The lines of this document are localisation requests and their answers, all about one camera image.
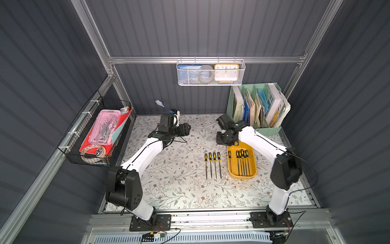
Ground file tool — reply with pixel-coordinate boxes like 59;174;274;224
204;153;208;180
217;152;222;179
213;152;217;179
208;152;213;179

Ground yellow storage tray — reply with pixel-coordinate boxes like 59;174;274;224
227;142;257;180

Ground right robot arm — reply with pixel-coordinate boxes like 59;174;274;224
216;114;303;226

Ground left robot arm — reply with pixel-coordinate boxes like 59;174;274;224
105;109;191;226

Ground file tools in tray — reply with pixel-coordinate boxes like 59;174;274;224
228;149;254;180

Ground green file organizer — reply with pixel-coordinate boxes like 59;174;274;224
226;83;291;136

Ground blue box in basket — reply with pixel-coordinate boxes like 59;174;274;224
177;64;202;85

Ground pink plastic tool case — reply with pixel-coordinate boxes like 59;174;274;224
88;109;121;145

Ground red folder in basket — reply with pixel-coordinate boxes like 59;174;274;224
79;107;132;157

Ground white book in organizer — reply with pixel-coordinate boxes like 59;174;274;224
266;83;284;127

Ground yellow white clock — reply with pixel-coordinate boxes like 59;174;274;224
214;64;240;82

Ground grey tape roll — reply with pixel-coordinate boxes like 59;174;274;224
198;65;214;84

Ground white wire hanging basket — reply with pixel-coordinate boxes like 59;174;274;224
176;59;246;86

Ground black wire side basket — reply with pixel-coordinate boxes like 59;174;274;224
58;91;134;167

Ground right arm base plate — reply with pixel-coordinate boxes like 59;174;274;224
249;211;294;228

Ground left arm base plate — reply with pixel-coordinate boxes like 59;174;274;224
129;214;172;232

